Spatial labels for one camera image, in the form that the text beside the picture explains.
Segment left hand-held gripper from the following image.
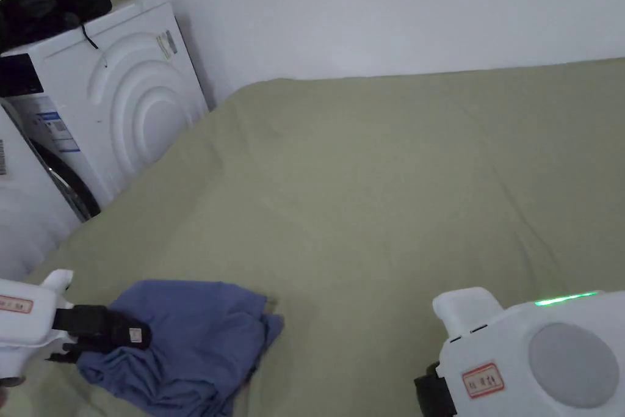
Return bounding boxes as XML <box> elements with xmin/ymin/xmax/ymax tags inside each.
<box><xmin>0</xmin><ymin>269</ymin><xmax>153</xmax><ymax>387</ymax></box>

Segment blue shirt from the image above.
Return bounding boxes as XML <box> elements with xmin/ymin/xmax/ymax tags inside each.
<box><xmin>77</xmin><ymin>280</ymin><xmax>286</xmax><ymax>417</ymax></box>

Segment white washing machine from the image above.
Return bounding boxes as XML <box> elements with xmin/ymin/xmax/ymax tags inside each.
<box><xmin>0</xmin><ymin>0</ymin><xmax>212</xmax><ymax>225</ymax></box>

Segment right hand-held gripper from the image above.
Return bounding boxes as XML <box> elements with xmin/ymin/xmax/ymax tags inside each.
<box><xmin>413</xmin><ymin>287</ymin><xmax>625</xmax><ymax>417</ymax></box>

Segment bed with pale green sheet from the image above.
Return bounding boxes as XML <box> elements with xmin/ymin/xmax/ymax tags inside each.
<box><xmin>0</xmin><ymin>57</ymin><xmax>625</xmax><ymax>417</ymax></box>

